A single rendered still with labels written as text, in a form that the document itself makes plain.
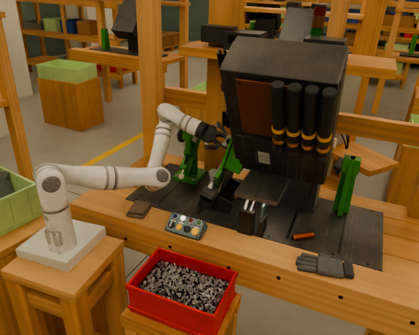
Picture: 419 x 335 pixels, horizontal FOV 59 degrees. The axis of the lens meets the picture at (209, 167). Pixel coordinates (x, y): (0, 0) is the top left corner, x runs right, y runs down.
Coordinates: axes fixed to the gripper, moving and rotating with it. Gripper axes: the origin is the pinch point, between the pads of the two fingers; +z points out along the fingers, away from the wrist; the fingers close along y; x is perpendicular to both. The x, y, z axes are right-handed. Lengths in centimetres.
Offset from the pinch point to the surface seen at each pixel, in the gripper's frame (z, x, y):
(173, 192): -15.9, 20.4, -27.8
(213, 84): -22.6, 10.8, 27.0
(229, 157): 5.1, -6.2, -7.1
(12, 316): -52, 18, -110
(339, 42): 25, -23, 49
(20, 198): -70, 1, -63
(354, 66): 33, -21, 42
